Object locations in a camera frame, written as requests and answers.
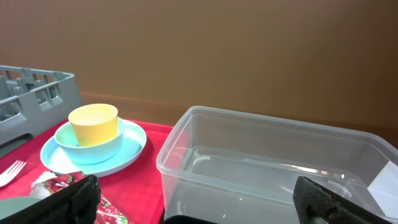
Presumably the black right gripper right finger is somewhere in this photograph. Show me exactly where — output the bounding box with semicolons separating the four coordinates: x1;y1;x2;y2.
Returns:
293;176;391;224

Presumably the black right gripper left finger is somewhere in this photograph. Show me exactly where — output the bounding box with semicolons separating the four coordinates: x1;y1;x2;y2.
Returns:
1;175;101;224

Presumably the light blue bowl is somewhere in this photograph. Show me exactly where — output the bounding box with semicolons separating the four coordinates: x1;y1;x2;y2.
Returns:
54;118;125;165

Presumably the white plastic fork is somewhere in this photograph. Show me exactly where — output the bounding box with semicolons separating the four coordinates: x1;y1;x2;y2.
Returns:
0;161;27;187

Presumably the yellow plastic cup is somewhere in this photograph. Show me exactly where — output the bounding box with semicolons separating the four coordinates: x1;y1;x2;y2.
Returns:
68;103;118;146

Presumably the grey dishwasher rack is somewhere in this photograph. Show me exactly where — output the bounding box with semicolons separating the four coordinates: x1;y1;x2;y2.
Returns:
1;65;82;144

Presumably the red snack wrapper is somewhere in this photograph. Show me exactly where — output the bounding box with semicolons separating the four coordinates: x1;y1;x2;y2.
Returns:
39;172;132;224

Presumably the red plastic tray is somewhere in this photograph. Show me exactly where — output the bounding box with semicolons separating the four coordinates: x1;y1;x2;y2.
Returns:
1;120;172;223

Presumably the green bowl with rice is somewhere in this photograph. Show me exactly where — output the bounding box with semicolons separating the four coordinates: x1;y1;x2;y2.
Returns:
0;196;42;220

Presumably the clear plastic bin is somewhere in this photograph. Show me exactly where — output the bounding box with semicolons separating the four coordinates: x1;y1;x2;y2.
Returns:
156;106;397;223

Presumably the light blue plate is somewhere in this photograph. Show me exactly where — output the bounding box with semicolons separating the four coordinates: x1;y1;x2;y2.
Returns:
40;120;147;177

